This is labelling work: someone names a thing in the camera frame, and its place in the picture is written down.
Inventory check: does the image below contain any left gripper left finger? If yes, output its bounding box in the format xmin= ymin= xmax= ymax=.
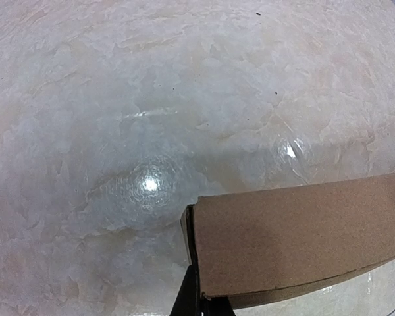
xmin=169 ymin=265 xmax=201 ymax=316

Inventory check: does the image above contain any brown cardboard box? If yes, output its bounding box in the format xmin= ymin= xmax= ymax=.
xmin=181 ymin=173 xmax=395 ymax=315

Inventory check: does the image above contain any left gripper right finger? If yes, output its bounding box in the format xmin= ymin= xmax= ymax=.
xmin=202 ymin=297 xmax=234 ymax=316

